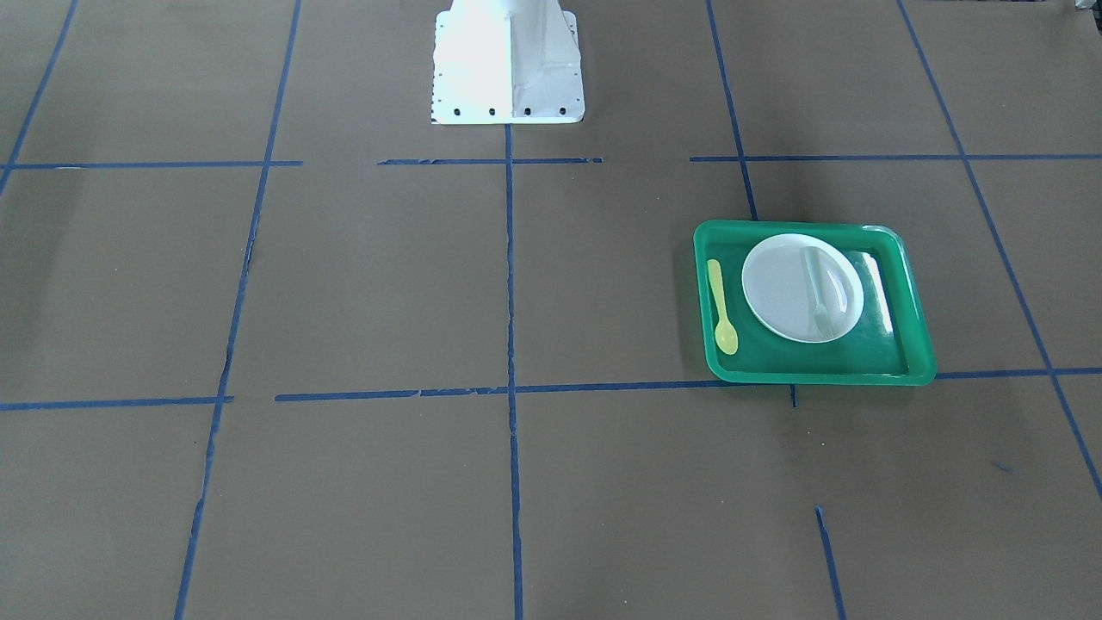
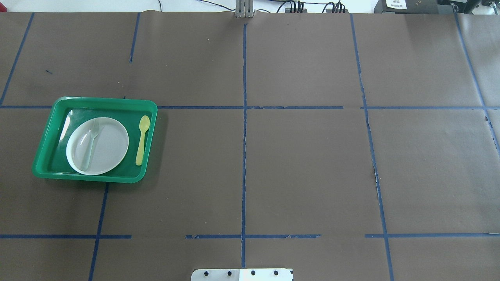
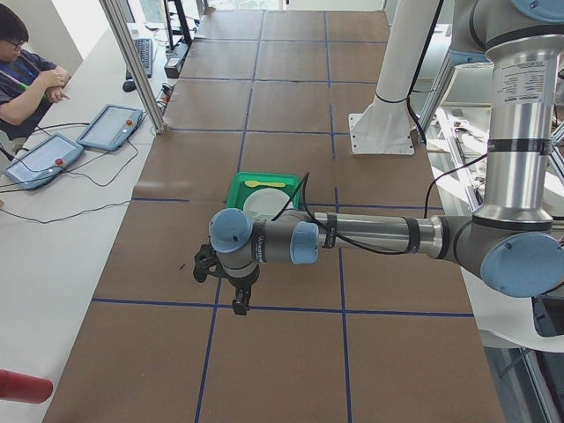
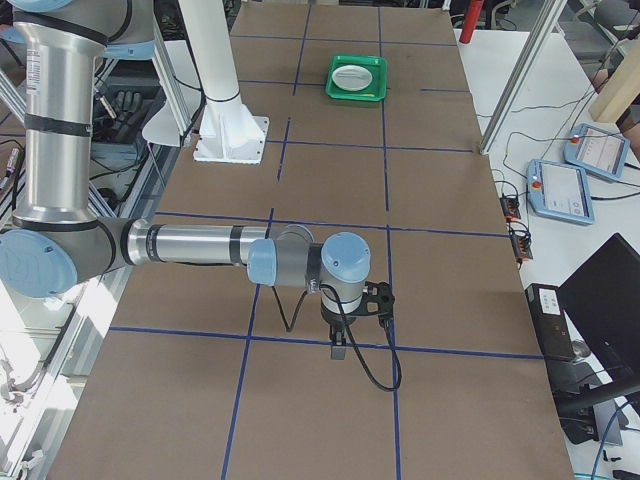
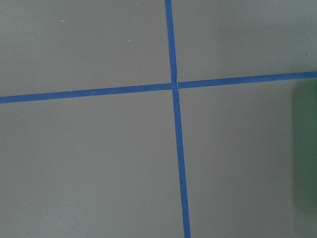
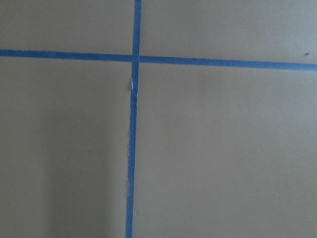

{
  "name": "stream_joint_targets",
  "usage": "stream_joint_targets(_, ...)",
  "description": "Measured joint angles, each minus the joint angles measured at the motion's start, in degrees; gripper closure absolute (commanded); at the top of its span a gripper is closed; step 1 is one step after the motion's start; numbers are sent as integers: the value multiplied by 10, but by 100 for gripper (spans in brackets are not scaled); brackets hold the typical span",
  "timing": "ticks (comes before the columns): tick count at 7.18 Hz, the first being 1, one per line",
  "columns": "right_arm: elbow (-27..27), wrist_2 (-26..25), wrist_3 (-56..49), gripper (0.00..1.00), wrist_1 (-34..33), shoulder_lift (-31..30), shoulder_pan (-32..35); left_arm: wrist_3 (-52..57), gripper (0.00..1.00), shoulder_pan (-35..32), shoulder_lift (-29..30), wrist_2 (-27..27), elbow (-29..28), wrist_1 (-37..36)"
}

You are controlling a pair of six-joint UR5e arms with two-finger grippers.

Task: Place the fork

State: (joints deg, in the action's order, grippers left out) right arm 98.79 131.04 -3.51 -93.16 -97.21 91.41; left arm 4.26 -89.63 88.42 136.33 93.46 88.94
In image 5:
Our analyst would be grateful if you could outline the green plastic tray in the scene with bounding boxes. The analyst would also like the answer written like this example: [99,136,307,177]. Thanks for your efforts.
[292,79,317,220]

